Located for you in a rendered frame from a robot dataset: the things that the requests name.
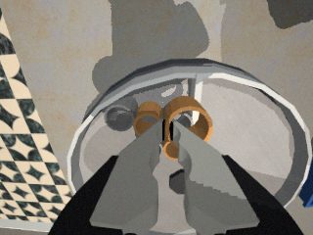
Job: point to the blue plastic crate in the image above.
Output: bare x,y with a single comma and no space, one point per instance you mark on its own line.
306,191

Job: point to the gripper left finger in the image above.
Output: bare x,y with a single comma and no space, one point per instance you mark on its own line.
122,195

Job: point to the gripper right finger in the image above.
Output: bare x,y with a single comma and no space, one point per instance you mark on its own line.
221,197

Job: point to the bronze bushing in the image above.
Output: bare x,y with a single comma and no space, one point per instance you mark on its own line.
146,109
169,150
203,126

